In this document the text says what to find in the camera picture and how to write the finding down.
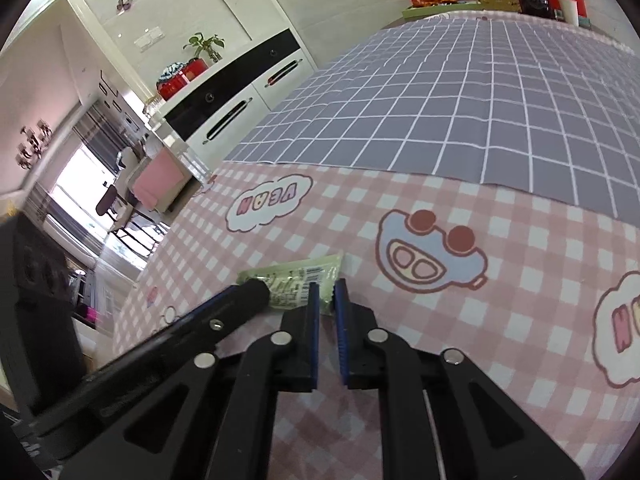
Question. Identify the white cabinet with black panel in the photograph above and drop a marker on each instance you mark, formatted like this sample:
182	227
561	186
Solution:
235	110

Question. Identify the butterfly wall decoration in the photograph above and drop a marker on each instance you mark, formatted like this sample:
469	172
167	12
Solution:
125	4

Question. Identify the green tray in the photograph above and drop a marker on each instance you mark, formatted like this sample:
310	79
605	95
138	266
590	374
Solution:
435	9

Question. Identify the pink grey checked tablecloth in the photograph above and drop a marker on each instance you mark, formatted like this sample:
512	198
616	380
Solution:
450	160

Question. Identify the clear drinking glass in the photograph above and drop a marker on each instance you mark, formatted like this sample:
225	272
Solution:
153	106

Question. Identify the beige sofa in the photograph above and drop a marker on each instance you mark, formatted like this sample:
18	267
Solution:
172	195

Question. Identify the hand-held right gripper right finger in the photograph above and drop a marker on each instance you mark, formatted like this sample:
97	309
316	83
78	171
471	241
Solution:
341	332

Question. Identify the green snack wrapper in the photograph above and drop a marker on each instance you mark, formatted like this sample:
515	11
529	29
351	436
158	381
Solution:
300	280

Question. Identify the gold patterned box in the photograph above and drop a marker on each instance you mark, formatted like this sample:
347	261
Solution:
499	0

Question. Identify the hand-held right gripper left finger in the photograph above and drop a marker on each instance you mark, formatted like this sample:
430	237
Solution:
314	332

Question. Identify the white cup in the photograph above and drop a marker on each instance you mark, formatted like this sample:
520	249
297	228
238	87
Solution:
568	10

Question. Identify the pink blanket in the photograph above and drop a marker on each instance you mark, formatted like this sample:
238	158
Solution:
157	180

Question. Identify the dark chair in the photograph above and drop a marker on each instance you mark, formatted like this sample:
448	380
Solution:
111	205

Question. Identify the chandelier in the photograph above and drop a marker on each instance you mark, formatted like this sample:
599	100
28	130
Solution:
32	145

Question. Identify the white wall switch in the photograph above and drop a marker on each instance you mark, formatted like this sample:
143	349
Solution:
149	40

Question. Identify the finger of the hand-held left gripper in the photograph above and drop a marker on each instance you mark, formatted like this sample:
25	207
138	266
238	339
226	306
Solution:
222	315

